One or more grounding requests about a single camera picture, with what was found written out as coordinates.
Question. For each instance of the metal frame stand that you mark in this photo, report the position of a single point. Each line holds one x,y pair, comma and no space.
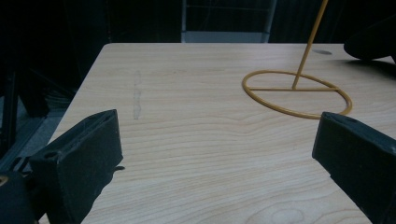
225,31

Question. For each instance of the dark cloth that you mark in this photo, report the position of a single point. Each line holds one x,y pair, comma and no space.
373,40

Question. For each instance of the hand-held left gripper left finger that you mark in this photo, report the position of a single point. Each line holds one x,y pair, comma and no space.
81,161

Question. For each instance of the dark metal stand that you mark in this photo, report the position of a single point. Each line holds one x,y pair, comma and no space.
12,115

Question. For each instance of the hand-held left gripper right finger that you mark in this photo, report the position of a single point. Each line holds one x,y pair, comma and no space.
358,152

